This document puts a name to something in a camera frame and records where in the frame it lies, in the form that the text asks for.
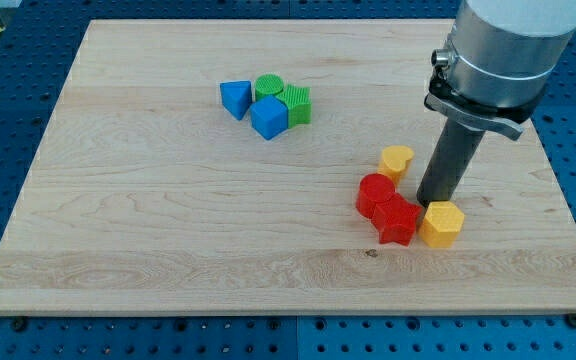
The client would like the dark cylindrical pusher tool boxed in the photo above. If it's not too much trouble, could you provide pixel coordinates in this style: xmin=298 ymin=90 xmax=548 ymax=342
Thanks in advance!
xmin=416 ymin=119 xmax=485 ymax=207

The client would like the yellow heart block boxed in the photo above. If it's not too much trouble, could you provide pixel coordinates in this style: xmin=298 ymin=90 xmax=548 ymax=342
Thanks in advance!
xmin=377 ymin=145 xmax=415 ymax=187

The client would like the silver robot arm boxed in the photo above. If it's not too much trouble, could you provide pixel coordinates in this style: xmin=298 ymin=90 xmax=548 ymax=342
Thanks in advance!
xmin=417 ymin=0 xmax=576 ymax=206

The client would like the yellow hexagon block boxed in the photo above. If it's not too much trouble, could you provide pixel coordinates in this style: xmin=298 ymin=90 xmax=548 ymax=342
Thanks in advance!
xmin=417 ymin=201 xmax=465 ymax=248

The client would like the red cylinder block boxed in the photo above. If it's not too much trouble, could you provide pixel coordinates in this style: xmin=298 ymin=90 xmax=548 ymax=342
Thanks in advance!
xmin=355 ymin=173 xmax=395 ymax=218

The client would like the red star block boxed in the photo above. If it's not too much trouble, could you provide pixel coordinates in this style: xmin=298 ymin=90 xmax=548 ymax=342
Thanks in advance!
xmin=371 ymin=193 xmax=422 ymax=247

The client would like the light wooden board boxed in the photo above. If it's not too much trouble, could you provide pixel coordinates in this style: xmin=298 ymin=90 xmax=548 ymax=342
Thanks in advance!
xmin=0 ymin=18 xmax=576 ymax=318

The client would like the green star block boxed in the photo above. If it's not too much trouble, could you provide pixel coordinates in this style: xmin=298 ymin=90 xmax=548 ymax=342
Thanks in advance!
xmin=277 ymin=84 xmax=312 ymax=128

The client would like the blue cube block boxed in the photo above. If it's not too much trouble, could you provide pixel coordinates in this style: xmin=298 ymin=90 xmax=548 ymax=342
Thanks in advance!
xmin=250 ymin=95 xmax=288 ymax=140

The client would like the green cylinder block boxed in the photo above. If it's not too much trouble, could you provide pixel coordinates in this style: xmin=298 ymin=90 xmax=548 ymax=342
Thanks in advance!
xmin=254 ymin=73 xmax=284 ymax=101

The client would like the blue triangle block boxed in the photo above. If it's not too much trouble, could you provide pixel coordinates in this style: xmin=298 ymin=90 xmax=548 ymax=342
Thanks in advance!
xmin=219 ymin=80 xmax=252 ymax=120

